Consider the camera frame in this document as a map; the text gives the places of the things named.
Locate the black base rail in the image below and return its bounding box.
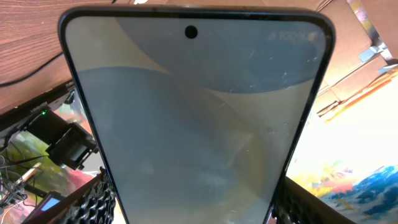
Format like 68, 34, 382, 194
1, 80, 75, 131

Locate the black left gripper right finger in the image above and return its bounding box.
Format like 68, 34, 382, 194
272, 177, 354, 224

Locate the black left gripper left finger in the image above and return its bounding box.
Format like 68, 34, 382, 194
24, 168, 116, 224

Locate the blue Galaxy smartphone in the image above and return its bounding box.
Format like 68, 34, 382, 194
58, 5, 335, 223

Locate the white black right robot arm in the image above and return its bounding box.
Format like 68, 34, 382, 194
22, 109, 98, 170

